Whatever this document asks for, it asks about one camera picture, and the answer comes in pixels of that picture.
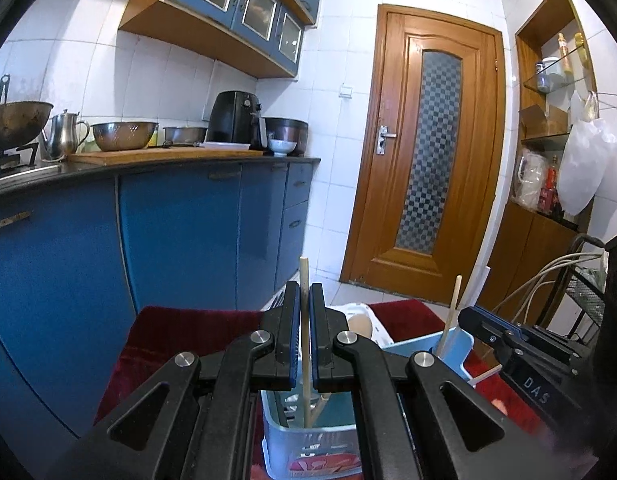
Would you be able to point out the clear glass jar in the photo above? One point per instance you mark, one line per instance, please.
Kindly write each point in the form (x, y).
(549, 74)

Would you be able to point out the white wall switch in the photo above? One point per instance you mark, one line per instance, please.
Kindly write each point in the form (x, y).
(346, 90)

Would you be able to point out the wooden wall shelf unit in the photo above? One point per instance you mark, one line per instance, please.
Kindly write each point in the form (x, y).
(533, 240)

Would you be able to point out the red bottles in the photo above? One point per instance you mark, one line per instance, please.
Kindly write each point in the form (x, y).
(549, 195)

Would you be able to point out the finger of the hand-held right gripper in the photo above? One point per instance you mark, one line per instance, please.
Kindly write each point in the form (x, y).
(508, 332)

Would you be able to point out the steel colander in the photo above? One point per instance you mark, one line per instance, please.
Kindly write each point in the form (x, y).
(123, 136)

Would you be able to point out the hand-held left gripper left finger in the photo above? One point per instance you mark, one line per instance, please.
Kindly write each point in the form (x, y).
(288, 330)

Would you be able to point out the light blue utensil holder box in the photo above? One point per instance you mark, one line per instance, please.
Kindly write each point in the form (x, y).
(333, 410)

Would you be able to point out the gas stove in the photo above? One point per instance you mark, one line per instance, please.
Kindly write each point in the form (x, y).
(11, 162)

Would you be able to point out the beige plastic spoon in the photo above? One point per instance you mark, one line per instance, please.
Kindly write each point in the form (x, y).
(361, 326)

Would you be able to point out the black cooker pot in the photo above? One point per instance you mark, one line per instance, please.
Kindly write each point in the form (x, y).
(288, 127)

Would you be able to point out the steel kettle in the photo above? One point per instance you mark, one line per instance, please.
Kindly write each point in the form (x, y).
(63, 135)

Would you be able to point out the blue lower kitchen cabinets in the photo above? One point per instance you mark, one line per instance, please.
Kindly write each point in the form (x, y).
(178, 230)

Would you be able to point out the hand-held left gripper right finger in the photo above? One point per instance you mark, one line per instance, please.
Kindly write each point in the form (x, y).
(319, 330)

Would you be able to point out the white plastic bag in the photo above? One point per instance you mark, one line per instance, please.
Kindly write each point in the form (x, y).
(583, 170)

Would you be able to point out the clear plastic bag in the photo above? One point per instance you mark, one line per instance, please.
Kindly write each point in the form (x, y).
(530, 180)

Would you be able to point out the cardboard box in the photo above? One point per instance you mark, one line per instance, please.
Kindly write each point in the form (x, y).
(541, 122)

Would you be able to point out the white bowl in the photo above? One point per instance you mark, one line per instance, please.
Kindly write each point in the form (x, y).
(282, 146)

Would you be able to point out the steel pan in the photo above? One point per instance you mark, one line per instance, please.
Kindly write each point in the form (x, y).
(184, 135)

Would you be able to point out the yellow bottle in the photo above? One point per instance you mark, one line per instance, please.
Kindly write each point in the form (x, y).
(564, 55)

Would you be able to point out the dark red flowered blanket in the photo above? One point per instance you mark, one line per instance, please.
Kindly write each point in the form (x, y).
(188, 330)

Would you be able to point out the black wok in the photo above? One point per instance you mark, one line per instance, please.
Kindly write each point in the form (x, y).
(16, 120)

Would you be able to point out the white tray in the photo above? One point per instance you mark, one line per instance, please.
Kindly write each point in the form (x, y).
(223, 146)

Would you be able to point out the black air fryer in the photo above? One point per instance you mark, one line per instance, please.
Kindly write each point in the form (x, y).
(231, 117)

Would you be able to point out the wooden cutting board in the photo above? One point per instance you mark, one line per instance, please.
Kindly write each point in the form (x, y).
(153, 156)

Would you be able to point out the wooden door with glass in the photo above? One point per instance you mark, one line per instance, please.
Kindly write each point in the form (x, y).
(383, 200)

